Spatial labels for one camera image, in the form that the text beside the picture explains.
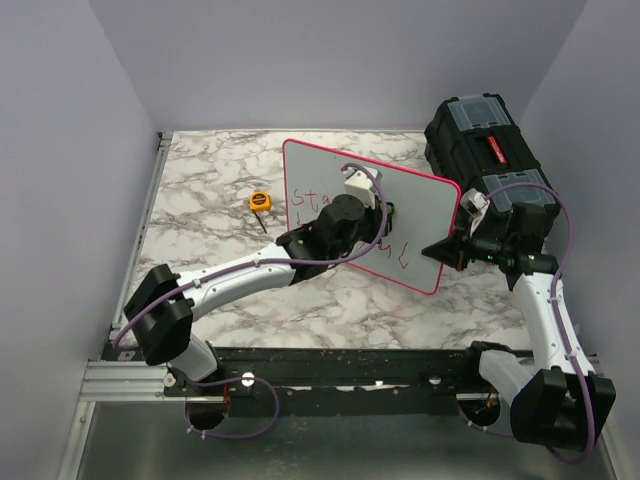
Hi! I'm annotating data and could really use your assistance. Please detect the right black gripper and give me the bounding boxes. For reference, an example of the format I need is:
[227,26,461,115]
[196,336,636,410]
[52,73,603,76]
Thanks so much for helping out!
[422,214,514,271]

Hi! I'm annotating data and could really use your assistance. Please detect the pink framed whiteboard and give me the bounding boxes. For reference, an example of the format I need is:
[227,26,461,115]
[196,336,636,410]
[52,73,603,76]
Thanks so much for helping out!
[282,139,461,295]

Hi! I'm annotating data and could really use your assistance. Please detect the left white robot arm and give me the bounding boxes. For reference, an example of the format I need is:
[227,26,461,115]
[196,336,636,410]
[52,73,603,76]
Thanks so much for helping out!
[124,194,395,395]

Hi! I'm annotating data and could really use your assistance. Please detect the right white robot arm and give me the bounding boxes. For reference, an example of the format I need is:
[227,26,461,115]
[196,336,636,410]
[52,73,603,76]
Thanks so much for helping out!
[422,193,616,454]

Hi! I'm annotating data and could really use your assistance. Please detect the yellow tape measure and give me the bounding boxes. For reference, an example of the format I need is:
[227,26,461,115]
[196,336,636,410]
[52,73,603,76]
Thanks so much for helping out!
[249,191,272,233]

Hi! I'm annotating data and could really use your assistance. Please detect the black plastic toolbox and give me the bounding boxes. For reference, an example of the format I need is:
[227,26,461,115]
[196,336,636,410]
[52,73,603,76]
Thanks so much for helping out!
[425,93,560,241]

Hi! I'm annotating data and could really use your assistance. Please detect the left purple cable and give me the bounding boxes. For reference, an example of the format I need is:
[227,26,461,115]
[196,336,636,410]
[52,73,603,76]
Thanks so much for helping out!
[113,162,390,441]

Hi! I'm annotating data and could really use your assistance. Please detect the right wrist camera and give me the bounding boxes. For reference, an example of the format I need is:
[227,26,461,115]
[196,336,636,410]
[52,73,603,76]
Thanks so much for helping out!
[460,188,490,233]

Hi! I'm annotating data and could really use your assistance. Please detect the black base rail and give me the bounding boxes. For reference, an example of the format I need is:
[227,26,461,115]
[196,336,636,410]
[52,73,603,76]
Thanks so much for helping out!
[101,346,500,423]

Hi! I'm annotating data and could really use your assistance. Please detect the aluminium side rail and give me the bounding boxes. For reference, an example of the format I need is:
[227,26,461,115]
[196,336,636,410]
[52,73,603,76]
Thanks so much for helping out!
[109,131,173,338]

